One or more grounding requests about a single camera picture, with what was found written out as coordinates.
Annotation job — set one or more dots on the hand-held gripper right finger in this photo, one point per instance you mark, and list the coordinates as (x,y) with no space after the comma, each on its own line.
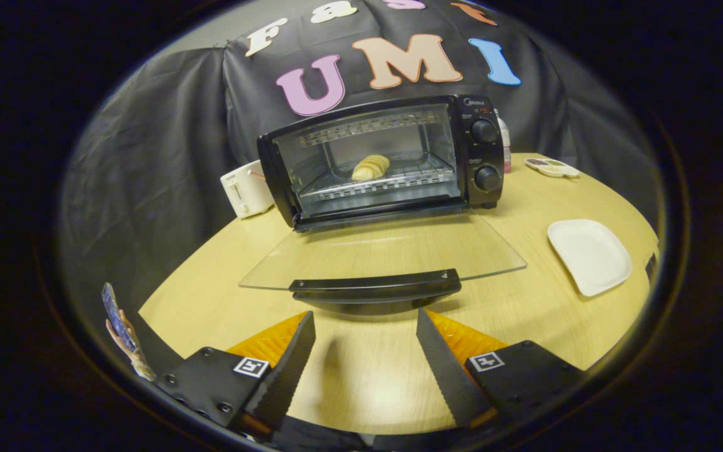
(446,370)

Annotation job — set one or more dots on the white toaster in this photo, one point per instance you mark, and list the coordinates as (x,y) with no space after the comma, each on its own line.
(246,189)

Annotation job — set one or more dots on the smartphone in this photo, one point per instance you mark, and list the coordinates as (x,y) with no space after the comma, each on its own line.
(117,320)

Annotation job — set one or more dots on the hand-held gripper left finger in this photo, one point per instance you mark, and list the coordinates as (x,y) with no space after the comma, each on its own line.
(286,370)

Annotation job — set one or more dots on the yellow bread roll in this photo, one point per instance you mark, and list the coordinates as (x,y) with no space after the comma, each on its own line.
(371,167)

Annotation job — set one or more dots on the white bottle with pink label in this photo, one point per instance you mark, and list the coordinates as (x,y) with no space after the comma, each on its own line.
(504,145)

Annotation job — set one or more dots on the black backdrop cloth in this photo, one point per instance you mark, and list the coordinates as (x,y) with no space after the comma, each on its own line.
(167,157)

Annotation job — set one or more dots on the small white sauce dish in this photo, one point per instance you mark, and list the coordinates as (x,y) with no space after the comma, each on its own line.
(552,166)

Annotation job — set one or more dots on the black toaster oven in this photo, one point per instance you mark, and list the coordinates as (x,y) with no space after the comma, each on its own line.
(374,157)

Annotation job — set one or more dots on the white square plate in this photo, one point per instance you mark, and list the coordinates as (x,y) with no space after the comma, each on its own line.
(589,254)

